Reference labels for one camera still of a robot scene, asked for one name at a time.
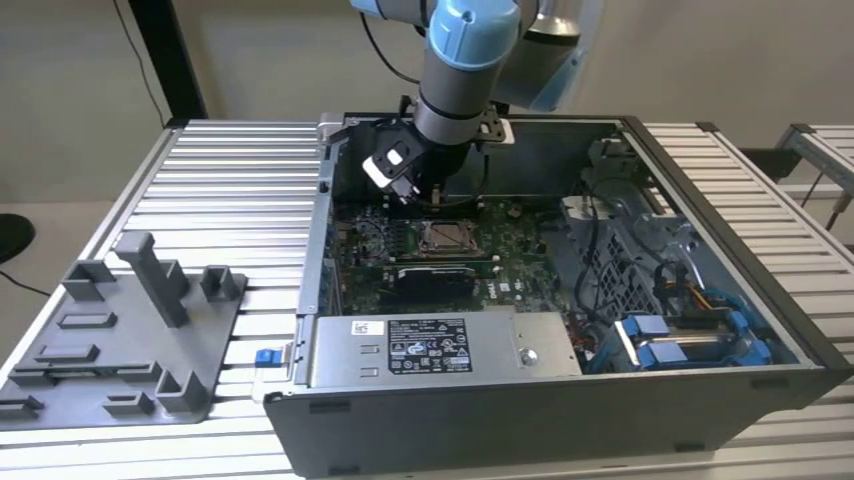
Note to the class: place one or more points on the silver CPU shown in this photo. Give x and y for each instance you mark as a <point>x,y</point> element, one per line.
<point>446,236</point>

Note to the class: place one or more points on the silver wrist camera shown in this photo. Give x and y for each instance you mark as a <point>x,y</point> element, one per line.
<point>389,162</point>

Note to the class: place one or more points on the grey parts rack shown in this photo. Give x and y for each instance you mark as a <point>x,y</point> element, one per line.
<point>80,395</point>

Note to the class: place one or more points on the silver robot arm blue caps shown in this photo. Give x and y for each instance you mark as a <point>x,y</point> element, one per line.
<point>460,85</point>

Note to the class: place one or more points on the black graphics card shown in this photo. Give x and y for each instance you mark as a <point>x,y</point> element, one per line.
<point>434,282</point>

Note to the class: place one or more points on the grey metal drive cage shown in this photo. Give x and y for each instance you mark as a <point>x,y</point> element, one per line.
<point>600,240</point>

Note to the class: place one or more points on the silver power supply unit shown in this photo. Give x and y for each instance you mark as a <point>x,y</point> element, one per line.
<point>333,350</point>

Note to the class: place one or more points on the CPU socket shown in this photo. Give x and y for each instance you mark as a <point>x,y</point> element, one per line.
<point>420,248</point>

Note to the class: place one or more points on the black open PC case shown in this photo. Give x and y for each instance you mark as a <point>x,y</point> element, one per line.
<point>467,430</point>

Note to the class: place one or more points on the grey plastic drive latch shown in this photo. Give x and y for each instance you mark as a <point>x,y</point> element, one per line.
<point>610,152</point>

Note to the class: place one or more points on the green motherboard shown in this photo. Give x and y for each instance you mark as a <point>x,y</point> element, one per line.
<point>527,270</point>

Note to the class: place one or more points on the black round seat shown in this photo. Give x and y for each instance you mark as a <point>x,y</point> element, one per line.
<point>13,237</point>

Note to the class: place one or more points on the black RAM slot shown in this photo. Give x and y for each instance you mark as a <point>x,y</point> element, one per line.
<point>447,256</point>
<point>447,261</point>

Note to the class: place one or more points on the black box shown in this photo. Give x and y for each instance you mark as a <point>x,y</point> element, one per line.
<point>767,162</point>

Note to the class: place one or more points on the aluminium side table frame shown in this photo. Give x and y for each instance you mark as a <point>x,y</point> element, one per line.
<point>810,150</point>

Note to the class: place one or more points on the black upright post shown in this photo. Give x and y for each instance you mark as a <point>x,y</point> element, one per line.
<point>169,60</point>

